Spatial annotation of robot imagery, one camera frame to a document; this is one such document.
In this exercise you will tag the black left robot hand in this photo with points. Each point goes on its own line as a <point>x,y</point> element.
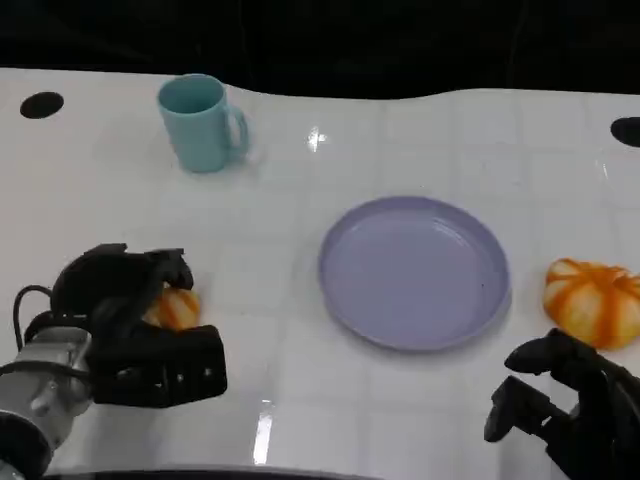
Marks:
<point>100,280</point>

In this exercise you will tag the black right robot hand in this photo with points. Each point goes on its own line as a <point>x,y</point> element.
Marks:
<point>595,400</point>

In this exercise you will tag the orange and white bread roll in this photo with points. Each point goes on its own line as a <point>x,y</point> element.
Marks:
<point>590,302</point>
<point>177,310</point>

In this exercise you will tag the pale green mug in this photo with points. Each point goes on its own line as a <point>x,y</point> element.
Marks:
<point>197,127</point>

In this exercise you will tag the lilac plate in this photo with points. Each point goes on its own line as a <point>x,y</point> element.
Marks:
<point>412,272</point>

